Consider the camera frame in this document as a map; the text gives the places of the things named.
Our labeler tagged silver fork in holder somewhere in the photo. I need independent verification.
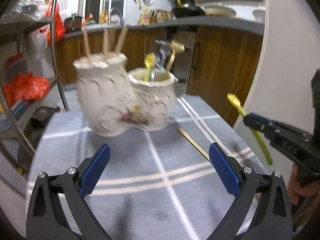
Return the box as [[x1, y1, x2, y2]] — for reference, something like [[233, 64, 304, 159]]
[[155, 40, 171, 68]]

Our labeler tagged red plastic bag on shelf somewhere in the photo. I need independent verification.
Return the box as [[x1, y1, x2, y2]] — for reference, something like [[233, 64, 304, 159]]
[[3, 72, 50, 107]]

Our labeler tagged wooden kitchen cabinet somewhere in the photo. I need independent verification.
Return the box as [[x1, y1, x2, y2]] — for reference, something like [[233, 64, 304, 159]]
[[53, 26, 264, 128]]

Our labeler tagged black wok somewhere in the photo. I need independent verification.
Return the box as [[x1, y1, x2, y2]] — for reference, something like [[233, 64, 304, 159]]
[[171, 0, 206, 18]]

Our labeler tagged wooden chopstick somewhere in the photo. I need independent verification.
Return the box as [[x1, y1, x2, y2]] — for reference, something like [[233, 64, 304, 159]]
[[114, 26, 128, 54], [178, 128, 210, 162], [103, 29, 109, 56], [108, 28, 117, 51], [83, 26, 91, 58]]

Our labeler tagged metal shelf rack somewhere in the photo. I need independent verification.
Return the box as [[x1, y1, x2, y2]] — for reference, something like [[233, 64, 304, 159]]
[[1, 0, 69, 158]]

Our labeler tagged right human hand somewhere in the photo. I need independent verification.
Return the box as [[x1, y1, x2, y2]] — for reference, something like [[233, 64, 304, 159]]
[[287, 164, 319, 209]]

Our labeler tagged yellow oil bottle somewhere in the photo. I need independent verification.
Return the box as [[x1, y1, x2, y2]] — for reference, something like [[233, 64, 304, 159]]
[[139, 7, 150, 25]]

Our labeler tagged yellow green plastic spoon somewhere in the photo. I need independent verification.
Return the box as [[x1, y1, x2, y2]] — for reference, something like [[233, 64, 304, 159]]
[[226, 93, 274, 166]]

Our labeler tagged chrome sink faucet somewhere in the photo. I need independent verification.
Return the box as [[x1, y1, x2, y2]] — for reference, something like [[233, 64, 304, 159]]
[[108, 7, 124, 26]]

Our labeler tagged gold metal fork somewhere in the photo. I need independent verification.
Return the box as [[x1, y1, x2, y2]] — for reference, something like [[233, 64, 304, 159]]
[[165, 41, 185, 72]]

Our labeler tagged steel oven with handles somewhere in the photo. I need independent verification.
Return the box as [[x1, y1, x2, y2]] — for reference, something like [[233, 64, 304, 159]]
[[170, 31, 196, 98]]

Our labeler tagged red plastic bag upper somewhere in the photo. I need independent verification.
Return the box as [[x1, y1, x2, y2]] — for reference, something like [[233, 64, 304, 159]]
[[40, 0, 66, 46]]

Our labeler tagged grey kitchen countertop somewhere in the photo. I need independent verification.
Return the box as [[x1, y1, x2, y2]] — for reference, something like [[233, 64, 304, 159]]
[[63, 16, 265, 38]]

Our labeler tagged yellow plastic spoon in holder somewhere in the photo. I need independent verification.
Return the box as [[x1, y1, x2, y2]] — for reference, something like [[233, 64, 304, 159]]
[[143, 53, 156, 82]]

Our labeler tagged wooden chopstick in holder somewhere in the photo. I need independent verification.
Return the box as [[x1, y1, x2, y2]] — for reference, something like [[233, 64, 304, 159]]
[[114, 26, 128, 54], [103, 29, 109, 56]]

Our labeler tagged white floral ceramic utensil holder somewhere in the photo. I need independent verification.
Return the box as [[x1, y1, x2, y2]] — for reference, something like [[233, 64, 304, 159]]
[[73, 53, 176, 137]]

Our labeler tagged white bowl on counter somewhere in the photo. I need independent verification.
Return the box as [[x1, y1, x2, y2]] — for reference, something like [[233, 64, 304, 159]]
[[204, 5, 236, 18]]

